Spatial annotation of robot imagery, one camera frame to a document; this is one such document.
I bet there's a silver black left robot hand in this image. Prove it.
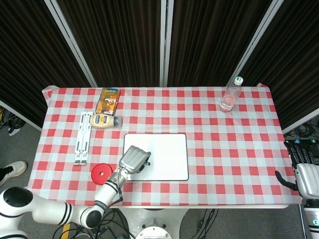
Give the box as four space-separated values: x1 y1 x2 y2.
118 145 152 175

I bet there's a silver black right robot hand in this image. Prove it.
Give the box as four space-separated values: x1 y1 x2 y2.
275 140 319 199

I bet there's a white rectangular board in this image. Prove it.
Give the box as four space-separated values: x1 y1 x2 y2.
123 133 189 182

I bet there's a red white checkered tablecloth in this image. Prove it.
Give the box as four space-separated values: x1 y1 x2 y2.
26 84 304 207

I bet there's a black box with green lights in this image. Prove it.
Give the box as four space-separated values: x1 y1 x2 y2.
285 138 319 150

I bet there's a red disc with hole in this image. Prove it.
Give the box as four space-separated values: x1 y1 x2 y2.
91 163 115 185

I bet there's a mayonnaise squeeze bottle blue cap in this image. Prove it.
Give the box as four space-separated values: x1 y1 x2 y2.
89 114 123 129

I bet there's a white folding laptop stand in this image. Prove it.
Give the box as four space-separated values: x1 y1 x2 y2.
73 111 92 166

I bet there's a yellow printed cardboard box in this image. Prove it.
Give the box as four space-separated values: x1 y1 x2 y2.
95 87 121 116

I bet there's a clear plastic water bottle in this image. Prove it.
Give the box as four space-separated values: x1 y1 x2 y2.
219 76 244 113

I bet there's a dark ribbed partition panel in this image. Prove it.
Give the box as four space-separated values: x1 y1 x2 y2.
168 0 274 87
56 0 166 87
239 0 319 130
0 0 97 127

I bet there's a white sneaker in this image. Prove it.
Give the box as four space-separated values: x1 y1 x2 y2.
0 161 27 186

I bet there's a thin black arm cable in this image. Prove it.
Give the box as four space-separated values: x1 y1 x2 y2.
109 185 124 206

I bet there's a black floor cable bundle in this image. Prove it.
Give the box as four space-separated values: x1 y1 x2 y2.
0 107 24 136
285 121 319 140
53 208 130 239

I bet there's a white partition base rail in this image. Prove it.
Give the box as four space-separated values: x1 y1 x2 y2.
0 99 42 132
282 107 319 135

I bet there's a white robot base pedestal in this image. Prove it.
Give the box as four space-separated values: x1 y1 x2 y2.
119 208 190 239

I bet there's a white partition post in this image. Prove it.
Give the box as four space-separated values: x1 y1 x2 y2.
227 0 286 87
159 0 174 87
44 0 98 87

